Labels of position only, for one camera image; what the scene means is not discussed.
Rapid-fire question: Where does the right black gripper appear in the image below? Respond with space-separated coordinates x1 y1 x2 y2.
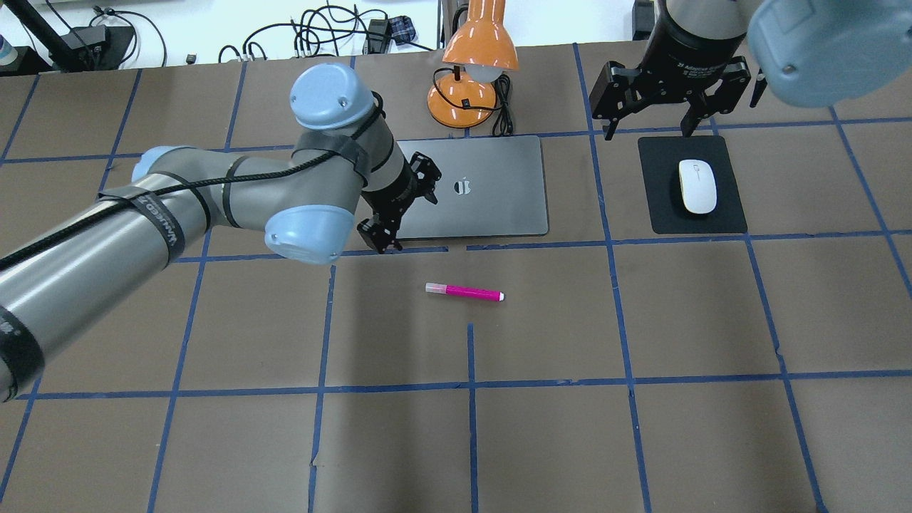
591 58 752 140

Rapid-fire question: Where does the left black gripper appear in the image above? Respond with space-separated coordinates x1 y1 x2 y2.
356 152 442 254

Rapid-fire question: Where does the white computer mouse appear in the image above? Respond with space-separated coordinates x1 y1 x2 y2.
678 159 717 215

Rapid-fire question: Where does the pink marker pen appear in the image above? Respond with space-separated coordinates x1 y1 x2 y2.
425 282 506 302

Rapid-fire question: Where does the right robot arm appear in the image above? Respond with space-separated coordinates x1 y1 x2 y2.
589 1 911 140

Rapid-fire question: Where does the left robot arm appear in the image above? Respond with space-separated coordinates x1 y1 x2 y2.
1 63 442 402

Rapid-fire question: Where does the black mousepad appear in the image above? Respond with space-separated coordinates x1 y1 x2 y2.
638 135 748 234

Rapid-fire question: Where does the silver closed laptop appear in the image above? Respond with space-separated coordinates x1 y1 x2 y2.
398 135 549 241

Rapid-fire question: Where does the orange desk lamp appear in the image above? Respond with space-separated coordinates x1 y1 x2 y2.
427 1 520 137

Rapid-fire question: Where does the black lamp power cable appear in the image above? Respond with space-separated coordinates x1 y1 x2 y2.
452 66 515 138

